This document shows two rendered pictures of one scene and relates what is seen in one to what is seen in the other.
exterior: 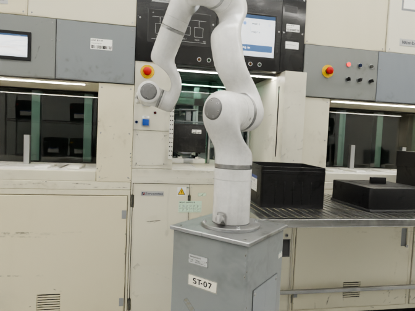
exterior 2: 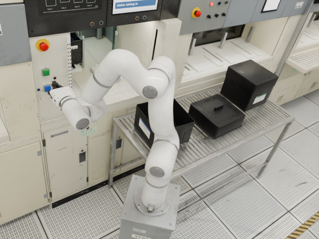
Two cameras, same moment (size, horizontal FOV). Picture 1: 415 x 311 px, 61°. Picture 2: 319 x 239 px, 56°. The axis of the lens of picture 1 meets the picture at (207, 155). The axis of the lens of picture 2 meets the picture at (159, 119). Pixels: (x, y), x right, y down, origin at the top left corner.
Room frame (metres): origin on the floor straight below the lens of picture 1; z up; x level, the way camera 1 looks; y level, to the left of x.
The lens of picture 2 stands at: (0.35, 0.46, 2.10)
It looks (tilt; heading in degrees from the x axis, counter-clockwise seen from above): 40 degrees down; 328
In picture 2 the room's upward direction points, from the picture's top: 12 degrees clockwise
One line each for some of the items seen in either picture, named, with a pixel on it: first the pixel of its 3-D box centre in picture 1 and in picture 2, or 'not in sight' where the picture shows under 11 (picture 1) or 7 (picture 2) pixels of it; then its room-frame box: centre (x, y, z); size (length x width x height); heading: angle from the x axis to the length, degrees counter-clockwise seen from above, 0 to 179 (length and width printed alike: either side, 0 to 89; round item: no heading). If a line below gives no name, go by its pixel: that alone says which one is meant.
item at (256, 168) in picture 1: (283, 183); (163, 123); (1.59, -0.35, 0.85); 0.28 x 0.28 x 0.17; 6
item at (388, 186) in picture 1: (377, 191); (216, 113); (1.61, -0.79, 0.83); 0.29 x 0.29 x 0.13; 13
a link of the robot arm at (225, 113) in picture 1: (228, 130); (159, 166); (1.10, -0.06, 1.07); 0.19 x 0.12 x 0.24; 141
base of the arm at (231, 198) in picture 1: (231, 196); (154, 189); (1.13, -0.08, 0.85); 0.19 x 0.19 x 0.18
